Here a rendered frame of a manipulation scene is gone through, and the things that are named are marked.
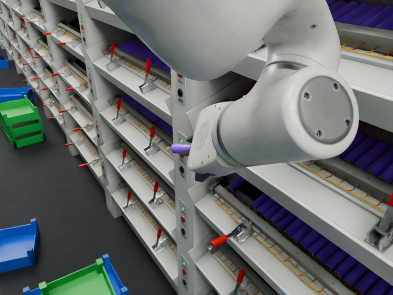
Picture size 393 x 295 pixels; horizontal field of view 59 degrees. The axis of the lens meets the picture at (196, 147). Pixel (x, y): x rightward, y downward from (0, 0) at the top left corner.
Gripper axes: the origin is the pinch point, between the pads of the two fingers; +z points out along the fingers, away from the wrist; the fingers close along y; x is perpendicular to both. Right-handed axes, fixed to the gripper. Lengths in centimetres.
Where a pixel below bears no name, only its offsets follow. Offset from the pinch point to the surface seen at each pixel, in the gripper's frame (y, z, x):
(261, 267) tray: 17.8, 5.6, 20.6
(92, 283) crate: 41, 71, 0
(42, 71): -64, 212, -55
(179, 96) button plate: -13.3, 16.5, -0.9
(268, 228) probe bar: 10.2, 7.1, 21.6
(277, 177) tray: 1.7, -4.9, 13.7
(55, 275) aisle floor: 45, 93, -11
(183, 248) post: 20.5, 40.9, 17.3
